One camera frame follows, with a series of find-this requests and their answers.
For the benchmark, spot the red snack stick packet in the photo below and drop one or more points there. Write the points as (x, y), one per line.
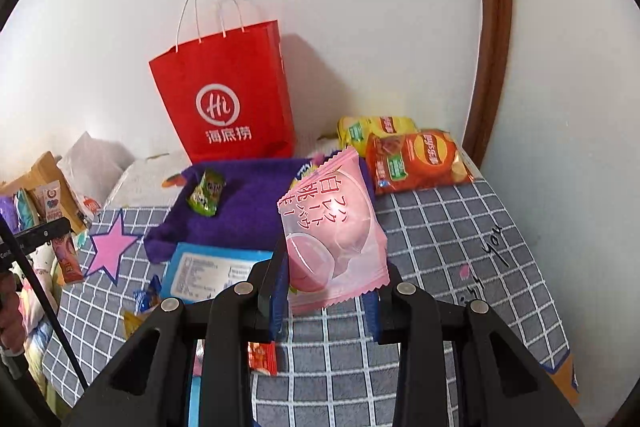
(67, 259)

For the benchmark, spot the blue tissue pack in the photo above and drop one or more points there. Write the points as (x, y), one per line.
(210, 272)

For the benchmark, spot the blue candy wrapper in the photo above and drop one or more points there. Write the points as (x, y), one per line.
(147, 297)

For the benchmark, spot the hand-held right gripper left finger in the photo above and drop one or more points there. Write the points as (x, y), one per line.
(279, 302)

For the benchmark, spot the white plastic bag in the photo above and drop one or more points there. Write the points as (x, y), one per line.
(95, 167)

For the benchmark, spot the pink snack packet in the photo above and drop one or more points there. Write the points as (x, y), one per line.
(325, 217)

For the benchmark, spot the purple cloth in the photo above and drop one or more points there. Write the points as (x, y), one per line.
(250, 217)

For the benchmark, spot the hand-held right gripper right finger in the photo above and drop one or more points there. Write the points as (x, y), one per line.
(372, 314)

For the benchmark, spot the red paper bag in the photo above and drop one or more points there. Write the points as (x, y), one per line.
(225, 72)

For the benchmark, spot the orange chips bag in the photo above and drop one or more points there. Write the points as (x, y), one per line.
(425, 159)

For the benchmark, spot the floral bedsheet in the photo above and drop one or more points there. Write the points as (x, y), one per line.
(40, 307)

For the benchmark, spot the small orange snack packet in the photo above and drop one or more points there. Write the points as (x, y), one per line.
(132, 324)

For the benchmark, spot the small red snack packet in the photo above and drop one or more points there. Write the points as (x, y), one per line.
(262, 357)

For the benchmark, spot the white fruit print sheet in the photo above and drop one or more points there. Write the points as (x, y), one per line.
(150, 172)

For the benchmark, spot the grey checked blanket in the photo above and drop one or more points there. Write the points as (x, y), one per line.
(450, 257)

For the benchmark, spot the purple snack packet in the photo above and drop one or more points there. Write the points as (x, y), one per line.
(10, 212)

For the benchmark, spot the white packet with red heart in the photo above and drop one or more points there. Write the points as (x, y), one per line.
(50, 202)

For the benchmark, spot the cardboard box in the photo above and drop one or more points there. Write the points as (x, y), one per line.
(45, 167)

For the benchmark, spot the yellow chips bag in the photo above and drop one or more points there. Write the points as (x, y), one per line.
(365, 127)

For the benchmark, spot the brown wooden door frame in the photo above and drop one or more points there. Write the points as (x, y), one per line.
(492, 32)

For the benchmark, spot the green triangular snack packet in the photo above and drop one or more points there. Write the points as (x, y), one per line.
(206, 192)

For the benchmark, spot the person's left hand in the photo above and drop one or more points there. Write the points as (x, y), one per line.
(10, 317)

